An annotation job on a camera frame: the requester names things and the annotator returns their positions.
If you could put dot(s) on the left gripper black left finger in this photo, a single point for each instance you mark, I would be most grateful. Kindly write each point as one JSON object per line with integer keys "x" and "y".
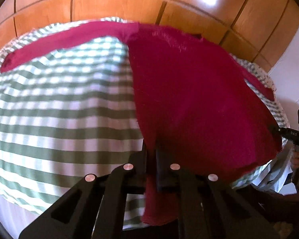
{"x": 95, "y": 206}

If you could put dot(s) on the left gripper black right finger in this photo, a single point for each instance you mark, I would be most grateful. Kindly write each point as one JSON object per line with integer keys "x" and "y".
{"x": 209, "y": 209}

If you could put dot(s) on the dark red long-sleeve garment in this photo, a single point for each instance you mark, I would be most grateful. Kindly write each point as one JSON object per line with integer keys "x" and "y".
{"x": 194, "y": 99}

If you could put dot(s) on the person's right hand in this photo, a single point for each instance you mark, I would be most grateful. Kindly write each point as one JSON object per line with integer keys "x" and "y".
{"x": 294, "y": 159}

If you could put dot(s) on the green white checkered bedspread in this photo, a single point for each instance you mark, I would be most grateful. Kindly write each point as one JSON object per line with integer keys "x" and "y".
{"x": 64, "y": 119}

